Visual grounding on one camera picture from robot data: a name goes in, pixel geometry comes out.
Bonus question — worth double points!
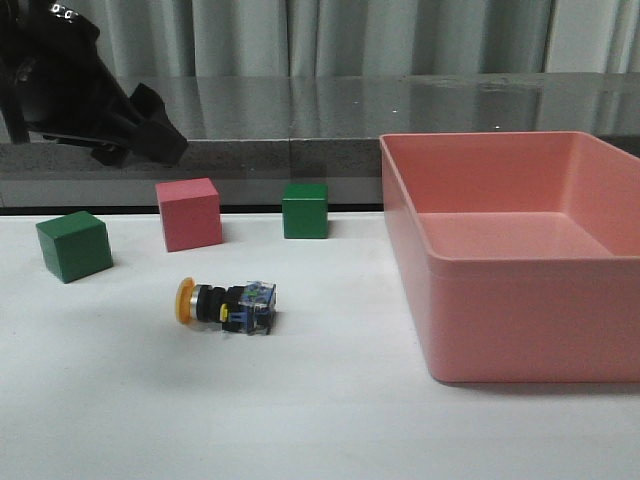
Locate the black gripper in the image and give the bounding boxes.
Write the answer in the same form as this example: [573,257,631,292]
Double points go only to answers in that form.
[1,1,188,167]

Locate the yellow push button switch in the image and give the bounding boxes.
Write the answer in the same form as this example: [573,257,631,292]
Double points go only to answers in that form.
[175,277,276,335]

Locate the pink wooden cube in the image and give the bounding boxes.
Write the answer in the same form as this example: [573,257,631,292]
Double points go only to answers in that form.
[155,178,223,252]

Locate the grey curtain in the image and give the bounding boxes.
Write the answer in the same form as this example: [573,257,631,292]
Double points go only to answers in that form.
[74,0,639,77]

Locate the left green wooden cube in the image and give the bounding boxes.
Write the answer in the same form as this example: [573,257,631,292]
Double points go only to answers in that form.
[36,211,113,283]

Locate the green wooden cube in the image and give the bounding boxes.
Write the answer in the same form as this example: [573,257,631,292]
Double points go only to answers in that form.
[282,183,329,239]
[36,211,113,283]

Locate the dark glossy back table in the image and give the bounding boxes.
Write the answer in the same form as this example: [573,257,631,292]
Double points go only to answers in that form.
[1,73,639,214]

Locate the right green wooden cube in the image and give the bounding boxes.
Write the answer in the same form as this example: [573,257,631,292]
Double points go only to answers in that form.
[282,183,329,239]

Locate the pink plastic bin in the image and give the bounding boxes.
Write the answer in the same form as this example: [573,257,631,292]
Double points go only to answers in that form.
[380,132,639,382]

